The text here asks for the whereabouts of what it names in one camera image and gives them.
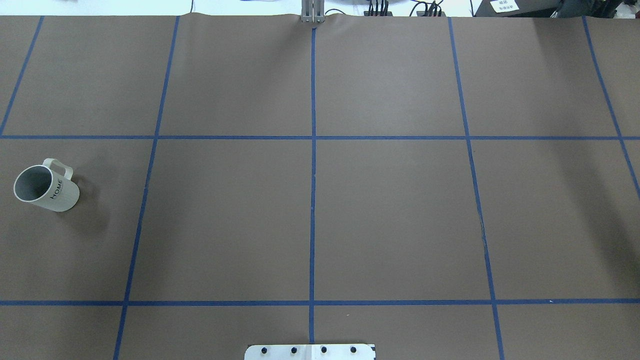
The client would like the white HOME mug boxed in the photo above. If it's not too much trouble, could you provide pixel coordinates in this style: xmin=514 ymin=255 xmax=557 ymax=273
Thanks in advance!
xmin=13 ymin=158 xmax=80 ymax=212

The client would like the brown paper table cover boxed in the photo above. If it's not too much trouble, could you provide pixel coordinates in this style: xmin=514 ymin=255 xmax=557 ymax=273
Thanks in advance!
xmin=1 ymin=13 xmax=639 ymax=360

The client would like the black orange power strip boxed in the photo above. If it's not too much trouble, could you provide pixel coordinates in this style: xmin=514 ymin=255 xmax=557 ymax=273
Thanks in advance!
xmin=363 ymin=0 xmax=393 ymax=18

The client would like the white paper label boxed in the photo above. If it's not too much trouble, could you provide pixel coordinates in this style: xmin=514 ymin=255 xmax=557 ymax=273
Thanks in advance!
xmin=489 ymin=0 xmax=520 ymax=14

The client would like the aluminium frame post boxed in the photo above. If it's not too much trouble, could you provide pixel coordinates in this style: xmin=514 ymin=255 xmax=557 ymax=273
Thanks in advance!
xmin=300 ymin=0 xmax=326 ymax=24

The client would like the white metal base plate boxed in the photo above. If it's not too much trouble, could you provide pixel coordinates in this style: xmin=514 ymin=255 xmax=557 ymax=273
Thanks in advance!
xmin=244 ymin=343 xmax=377 ymax=360

